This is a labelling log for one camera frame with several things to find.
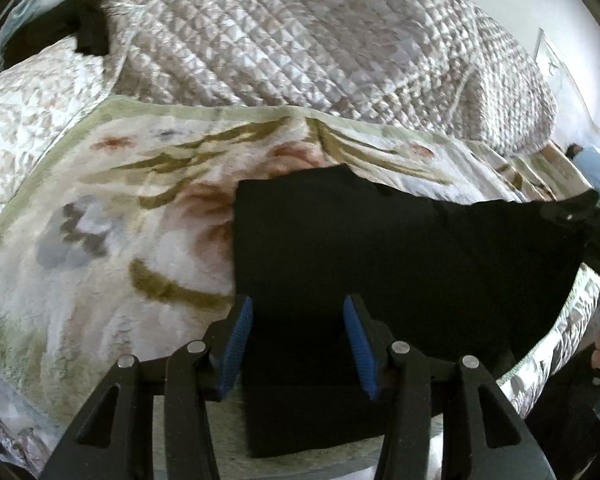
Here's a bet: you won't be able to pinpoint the quilted beige comforter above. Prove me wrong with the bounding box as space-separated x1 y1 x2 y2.
108 0 556 155

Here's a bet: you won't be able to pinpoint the black pants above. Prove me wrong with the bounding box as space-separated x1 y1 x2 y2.
233 166 584 458

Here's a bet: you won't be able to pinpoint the dark clothes pile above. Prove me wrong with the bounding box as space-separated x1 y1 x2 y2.
0 0 119 74

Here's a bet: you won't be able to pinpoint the floral plush blanket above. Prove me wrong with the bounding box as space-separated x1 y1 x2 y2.
0 96 588 474

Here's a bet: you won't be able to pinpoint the floral white bed sheet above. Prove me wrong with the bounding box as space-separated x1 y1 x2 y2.
0 37 130 214

